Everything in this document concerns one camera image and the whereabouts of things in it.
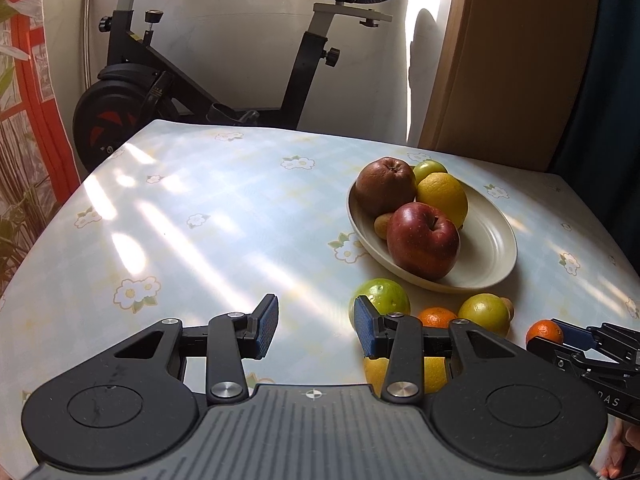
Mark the yellow lemon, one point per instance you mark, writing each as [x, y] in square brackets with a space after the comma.
[447, 194]
[435, 375]

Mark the cream round plate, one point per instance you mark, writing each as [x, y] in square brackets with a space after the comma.
[488, 249]

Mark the dark red apple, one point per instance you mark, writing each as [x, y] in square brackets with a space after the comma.
[385, 185]

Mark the wooden wardrobe panel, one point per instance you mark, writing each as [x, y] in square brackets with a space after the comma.
[507, 79]

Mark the gloved right hand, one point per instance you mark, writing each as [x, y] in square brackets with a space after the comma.
[624, 437]

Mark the bright green guava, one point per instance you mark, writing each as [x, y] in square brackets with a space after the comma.
[386, 295]

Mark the shiny red apple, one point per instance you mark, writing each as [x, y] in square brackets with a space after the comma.
[423, 241]

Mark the brown kiwi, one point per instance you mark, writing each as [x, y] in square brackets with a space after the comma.
[381, 225]

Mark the red floral curtain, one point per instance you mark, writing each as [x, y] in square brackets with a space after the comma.
[38, 171]

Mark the dark teal curtain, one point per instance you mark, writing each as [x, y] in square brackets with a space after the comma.
[598, 154]

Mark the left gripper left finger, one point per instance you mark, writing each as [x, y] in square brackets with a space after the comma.
[225, 342]

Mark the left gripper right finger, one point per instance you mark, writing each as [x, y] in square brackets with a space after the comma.
[405, 342]

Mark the small orange tangerine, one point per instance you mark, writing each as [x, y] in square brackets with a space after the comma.
[436, 317]

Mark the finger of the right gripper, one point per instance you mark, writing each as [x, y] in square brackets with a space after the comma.
[577, 337]

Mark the black exercise bike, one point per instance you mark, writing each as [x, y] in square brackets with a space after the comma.
[334, 66]

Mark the floral plastic tablecloth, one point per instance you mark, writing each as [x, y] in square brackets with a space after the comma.
[187, 222]

